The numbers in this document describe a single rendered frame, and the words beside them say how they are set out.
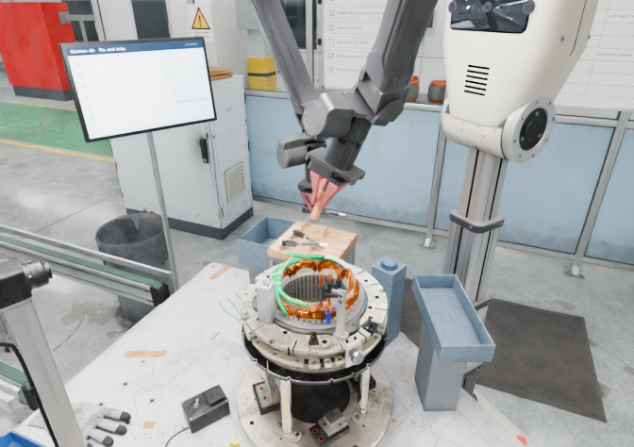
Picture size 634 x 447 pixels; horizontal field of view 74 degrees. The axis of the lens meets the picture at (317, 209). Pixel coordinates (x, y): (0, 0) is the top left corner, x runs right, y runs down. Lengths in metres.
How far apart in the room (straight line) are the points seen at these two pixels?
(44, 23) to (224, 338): 3.54
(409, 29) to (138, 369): 1.09
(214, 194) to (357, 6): 1.64
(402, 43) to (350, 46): 2.44
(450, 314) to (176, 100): 1.29
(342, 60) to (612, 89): 1.64
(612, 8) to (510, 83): 1.99
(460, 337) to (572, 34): 0.65
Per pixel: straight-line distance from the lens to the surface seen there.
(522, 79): 0.97
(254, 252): 1.23
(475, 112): 1.03
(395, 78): 0.66
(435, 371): 1.07
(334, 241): 1.21
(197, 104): 1.83
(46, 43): 4.45
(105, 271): 1.81
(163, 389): 1.25
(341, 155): 0.74
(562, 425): 2.36
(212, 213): 3.32
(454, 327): 1.03
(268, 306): 0.86
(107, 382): 1.32
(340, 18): 3.08
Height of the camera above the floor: 1.68
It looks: 26 degrees down
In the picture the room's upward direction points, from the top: straight up
